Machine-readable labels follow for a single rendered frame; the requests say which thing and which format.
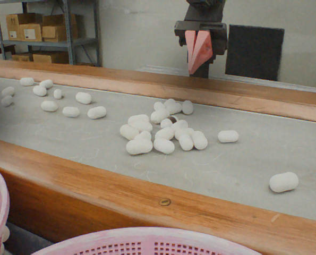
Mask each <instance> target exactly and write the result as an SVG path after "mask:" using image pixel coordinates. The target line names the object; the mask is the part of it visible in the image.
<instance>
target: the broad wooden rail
mask: <svg viewBox="0 0 316 255"><path fill-rule="evenodd" d="M0 78H5V79H14V80H21V79H22V78H33V80H34V82H40V83H41V82H42V81H45V80H52V82H53V84H56V85H61V86H69V87H77V88H86V89H93V90H101V91H109V92H117V93H122V94H129V95H137V96H145V97H152V98H160V99H167V100H168V99H173V100H175V101H182V102H185V101H186V100H189V101H190V102H191V103H193V104H200V105H208V106H215V107H221V108H229V109H235V110H239V111H246V112H253V113H260V114H267V115H273V116H280V117H286V118H293V119H297V120H304V121H310V122H316V93H313V92H306V91H299V90H292V89H284V88H276V87H269V86H261V85H256V84H248V83H240V82H231V81H223V80H214V79H205V78H196V77H191V76H182V75H172V74H161V73H152V72H142V71H132V70H121V69H110V68H103V67H91V66H79V65H66V64H53V63H39V62H25V61H10V60H2V59H0Z"/></svg>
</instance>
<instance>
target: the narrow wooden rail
mask: <svg viewBox="0 0 316 255"><path fill-rule="evenodd" d="M0 174H1V176H2V177H3V179H4V181H5V183H6V186H7V189H8V193H9V197H10V207H9V212H8V217H7V222H9V223H11V224H13V225H15V226H17V227H20V228H22V229H24V230H26V231H28V232H30V233H32V234H34V235H37V236H39V237H41V238H43V239H45V240H47V241H50V242H52V243H55V244H56V243H60V242H62V241H65V240H68V239H72V238H74V237H78V236H81V235H86V234H90V233H95V232H101V231H106V230H114V229H119V228H130V227H163V228H175V229H181V230H187V231H194V232H199V233H204V234H208V235H212V236H216V237H219V238H222V239H226V240H229V241H231V242H234V243H237V244H240V245H242V246H244V247H247V248H249V249H252V250H254V251H256V252H258V253H260V254H262V255H316V220H313V219H308V218H304V217H299V216H294V215H289V214H285V213H282V212H277V211H272V210H268V209H263V208H258V207H254V206H249V205H245V204H241V203H237V202H232V201H228V200H224V199H219V198H215V197H211V196H208V195H203V194H199V193H195V192H190V191H186V190H182V189H178V188H174V187H171V186H166V185H162V184H158V183H154V182H150V181H146V180H142V179H139V178H135V177H131V176H127V175H124V174H120V173H115V172H112V171H108V170H105V169H101V168H98V167H94V166H90V165H86V164H83V163H79V162H76V161H72V160H69V159H65V158H61V157H57V156H54V155H50V154H47V153H44V152H41V151H37V150H33V149H30V148H26V147H23V146H19V145H16V144H13V143H9V142H6V141H3V140H0Z"/></svg>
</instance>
